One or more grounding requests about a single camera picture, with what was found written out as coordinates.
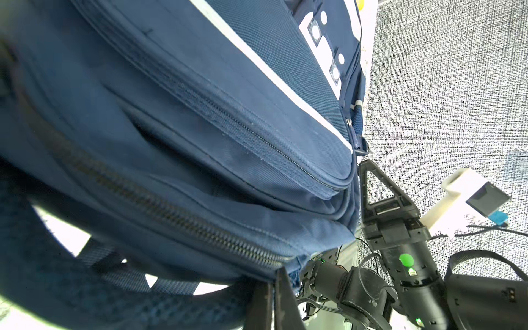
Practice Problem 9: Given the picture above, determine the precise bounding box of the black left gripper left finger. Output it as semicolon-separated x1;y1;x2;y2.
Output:
243;282;274;330

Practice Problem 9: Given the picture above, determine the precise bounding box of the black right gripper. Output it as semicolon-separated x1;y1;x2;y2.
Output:
358;159;445;289

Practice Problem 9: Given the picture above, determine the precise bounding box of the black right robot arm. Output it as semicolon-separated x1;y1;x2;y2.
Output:
297;159;527;329

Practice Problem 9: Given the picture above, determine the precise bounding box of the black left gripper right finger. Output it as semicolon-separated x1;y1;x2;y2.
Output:
274;268;305;330

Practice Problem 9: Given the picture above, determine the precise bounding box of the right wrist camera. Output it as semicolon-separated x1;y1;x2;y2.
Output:
420;169;511;238

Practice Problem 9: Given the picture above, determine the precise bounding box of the navy blue backpack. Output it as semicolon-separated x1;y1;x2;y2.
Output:
1;1;365;329

